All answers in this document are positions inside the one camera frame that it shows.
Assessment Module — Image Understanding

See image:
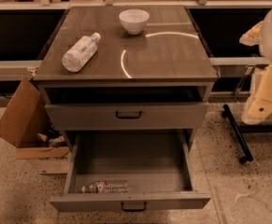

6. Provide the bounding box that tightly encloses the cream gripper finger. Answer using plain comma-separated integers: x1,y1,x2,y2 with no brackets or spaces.
248,64,272,119

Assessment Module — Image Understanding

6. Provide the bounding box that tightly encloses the red label water bottle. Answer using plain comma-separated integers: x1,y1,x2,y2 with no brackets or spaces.
81,180,130,194

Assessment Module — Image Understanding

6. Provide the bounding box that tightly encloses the grey drawer cabinet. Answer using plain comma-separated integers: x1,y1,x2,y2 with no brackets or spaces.
35,6,218,146

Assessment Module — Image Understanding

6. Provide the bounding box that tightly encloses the closed top drawer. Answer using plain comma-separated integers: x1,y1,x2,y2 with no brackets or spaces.
46,102,208,131

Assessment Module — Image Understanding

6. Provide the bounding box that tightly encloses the open middle drawer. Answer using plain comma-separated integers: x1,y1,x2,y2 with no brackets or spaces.
50,131,210,212

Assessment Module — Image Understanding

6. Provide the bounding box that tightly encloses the clear water bottle on counter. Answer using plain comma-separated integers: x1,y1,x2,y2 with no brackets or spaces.
62,33,101,73

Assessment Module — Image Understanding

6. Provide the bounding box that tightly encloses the black wheeled stand base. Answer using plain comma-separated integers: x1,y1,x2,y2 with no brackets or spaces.
222,105,272,164

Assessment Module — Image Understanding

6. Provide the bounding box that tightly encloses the white bowl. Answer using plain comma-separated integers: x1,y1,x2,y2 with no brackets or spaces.
119,9,150,35

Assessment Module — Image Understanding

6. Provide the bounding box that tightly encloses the brown cardboard box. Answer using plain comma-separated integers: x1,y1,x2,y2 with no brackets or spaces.
0,76,72,175

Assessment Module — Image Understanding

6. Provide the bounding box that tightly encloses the black top drawer handle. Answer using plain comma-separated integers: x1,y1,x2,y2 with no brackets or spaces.
115,111,142,119

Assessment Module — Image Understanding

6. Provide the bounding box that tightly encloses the black drawer handle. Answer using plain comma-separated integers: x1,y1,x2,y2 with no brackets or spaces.
121,202,147,212
115,111,142,119

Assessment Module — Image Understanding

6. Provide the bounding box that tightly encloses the black middle drawer handle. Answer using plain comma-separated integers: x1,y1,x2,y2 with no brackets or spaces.
121,202,147,212

